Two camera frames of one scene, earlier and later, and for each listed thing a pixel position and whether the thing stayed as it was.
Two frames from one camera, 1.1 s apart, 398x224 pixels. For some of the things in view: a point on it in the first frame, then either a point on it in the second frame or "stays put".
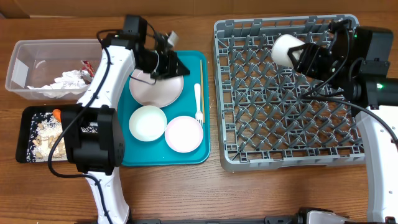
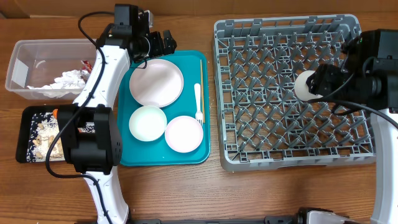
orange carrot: (56, 114) stays put
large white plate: (155, 93) stays put
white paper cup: (280, 47) to (301, 88)
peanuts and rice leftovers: (45, 130) stays put
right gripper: (311, 53) to (319, 82)
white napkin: (71, 81) stays put
